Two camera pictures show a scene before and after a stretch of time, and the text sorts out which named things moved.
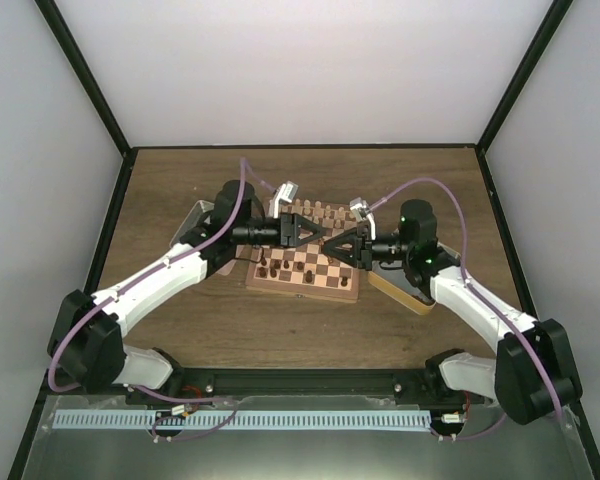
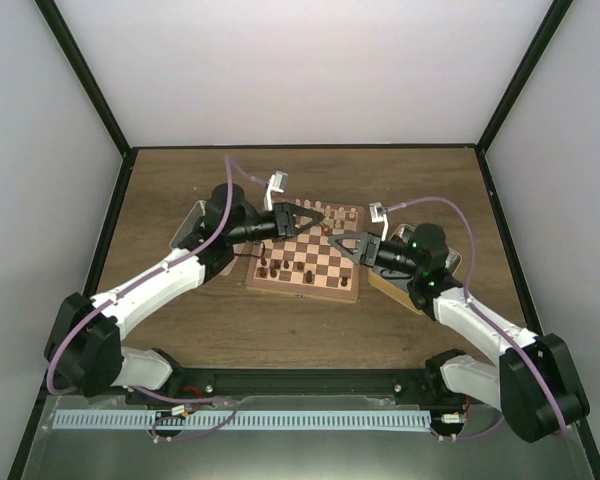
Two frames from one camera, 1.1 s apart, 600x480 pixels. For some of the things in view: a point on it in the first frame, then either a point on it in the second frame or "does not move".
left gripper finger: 317,236 → 298,229
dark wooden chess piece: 308,277 does not move
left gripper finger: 312,227 → 301,211
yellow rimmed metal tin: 393,281 does not move
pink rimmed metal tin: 197,218 does not move
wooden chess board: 307,270 does not move
